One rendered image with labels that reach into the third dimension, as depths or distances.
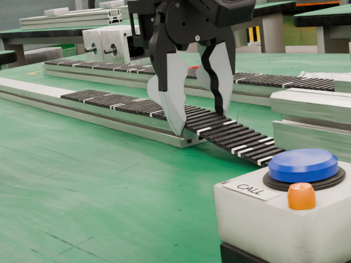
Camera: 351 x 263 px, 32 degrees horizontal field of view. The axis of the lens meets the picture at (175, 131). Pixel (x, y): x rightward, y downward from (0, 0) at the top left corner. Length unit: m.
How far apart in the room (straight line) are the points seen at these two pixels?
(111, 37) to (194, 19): 0.85
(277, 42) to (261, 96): 2.74
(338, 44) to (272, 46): 1.08
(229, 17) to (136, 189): 0.18
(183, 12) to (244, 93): 0.28
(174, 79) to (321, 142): 0.23
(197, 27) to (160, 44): 0.05
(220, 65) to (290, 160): 0.34
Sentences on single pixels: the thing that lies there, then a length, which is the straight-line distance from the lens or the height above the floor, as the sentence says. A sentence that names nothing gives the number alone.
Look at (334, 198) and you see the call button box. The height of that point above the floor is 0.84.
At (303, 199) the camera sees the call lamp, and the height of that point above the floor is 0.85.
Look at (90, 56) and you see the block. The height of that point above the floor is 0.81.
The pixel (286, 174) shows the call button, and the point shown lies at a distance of 0.35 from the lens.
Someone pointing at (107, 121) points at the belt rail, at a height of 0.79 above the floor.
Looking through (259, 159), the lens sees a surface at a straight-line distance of 0.59.
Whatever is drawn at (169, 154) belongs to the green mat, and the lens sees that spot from 0.68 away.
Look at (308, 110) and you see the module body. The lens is 0.47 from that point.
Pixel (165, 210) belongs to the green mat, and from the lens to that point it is 0.52.
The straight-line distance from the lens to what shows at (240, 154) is 0.60.
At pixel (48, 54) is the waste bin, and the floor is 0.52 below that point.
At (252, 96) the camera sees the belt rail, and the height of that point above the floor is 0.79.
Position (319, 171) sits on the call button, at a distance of 0.35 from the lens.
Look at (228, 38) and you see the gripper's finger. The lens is 0.69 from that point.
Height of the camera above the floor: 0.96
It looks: 13 degrees down
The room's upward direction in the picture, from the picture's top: 8 degrees counter-clockwise
